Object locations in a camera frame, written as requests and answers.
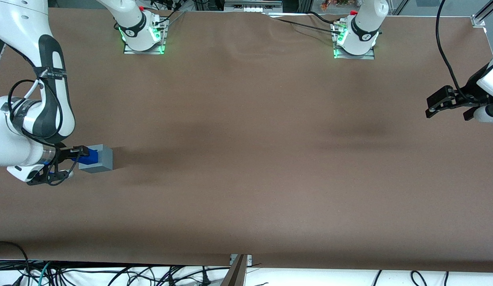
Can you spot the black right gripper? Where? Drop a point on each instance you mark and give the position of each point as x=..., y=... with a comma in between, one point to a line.
x=65, y=154

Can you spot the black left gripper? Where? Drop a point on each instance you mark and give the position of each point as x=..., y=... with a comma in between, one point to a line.
x=470, y=96

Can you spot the blue plastic part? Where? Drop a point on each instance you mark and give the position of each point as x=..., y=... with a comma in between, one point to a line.
x=90, y=159

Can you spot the gray square base block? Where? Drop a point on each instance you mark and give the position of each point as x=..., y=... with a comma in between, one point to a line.
x=105, y=159

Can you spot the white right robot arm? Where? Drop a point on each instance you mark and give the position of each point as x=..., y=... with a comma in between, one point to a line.
x=16, y=24

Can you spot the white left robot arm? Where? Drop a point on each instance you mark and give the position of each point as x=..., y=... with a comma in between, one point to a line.
x=363, y=28

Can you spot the orange plastic item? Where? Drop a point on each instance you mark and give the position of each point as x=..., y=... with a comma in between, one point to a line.
x=328, y=4

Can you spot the brown table mat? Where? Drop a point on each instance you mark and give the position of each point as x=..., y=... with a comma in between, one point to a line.
x=270, y=159

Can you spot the grey angled beam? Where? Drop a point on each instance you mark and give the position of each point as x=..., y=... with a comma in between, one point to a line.
x=235, y=276

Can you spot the grey box with ports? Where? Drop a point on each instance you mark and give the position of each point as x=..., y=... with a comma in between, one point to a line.
x=250, y=6

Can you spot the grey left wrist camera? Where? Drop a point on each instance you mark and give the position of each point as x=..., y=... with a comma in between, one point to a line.
x=485, y=114

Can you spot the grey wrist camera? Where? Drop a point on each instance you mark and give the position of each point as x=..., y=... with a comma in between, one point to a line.
x=35, y=182
x=485, y=114

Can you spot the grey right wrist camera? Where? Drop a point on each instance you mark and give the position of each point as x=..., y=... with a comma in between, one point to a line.
x=35, y=182

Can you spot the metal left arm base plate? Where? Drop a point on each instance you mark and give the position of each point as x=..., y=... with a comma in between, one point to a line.
x=365, y=57

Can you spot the aluminium frame profile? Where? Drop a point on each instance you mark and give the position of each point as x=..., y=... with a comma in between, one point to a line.
x=479, y=20

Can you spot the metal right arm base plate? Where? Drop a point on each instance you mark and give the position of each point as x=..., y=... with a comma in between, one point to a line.
x=151, y=52

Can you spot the silver metal bracket plate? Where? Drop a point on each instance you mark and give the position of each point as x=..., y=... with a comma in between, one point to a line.
x=249, y=260

